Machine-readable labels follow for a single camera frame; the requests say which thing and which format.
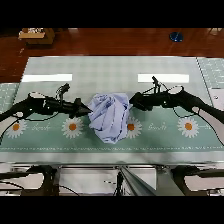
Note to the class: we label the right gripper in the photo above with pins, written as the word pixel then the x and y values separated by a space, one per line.
pixel 144 100

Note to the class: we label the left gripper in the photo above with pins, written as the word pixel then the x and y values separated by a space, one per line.
pixel 72 108

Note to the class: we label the light blue shirt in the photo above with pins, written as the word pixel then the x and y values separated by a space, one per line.
pixel 109 116

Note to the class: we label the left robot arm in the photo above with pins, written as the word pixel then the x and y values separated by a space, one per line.
pixel 36 104

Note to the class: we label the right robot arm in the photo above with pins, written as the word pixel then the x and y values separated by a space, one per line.
pixel 186 99

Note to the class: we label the blue round object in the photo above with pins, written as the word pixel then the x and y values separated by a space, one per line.
pixel 176 36

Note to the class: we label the cardboard box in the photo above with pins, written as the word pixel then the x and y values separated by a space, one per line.
pixel 36 36

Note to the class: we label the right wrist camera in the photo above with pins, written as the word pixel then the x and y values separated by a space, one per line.
pixel 157 84

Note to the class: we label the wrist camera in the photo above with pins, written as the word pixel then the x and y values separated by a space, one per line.
pixel 63 89
pixel 157 84

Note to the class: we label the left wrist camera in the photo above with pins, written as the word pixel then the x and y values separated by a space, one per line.
pixel 63 89

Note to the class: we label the silver frame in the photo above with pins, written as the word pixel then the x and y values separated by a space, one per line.
pixel 140 186

